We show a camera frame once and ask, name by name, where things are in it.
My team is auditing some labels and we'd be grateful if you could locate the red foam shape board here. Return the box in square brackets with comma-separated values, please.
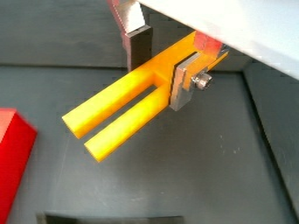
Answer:
[0, 108, 38, 224]

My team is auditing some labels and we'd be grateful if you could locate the yellow square-circle peg object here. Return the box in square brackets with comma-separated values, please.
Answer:
[61, 31, 230, 163]

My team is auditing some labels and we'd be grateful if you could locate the black curved fixture block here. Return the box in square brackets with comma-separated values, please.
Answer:
[36, 213, 185, 224]

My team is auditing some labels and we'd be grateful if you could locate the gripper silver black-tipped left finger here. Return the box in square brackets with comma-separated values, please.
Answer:
[107, 0, 154, 71]

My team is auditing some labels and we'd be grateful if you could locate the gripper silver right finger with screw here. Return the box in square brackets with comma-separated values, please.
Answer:
[170, 31, 230, 111]

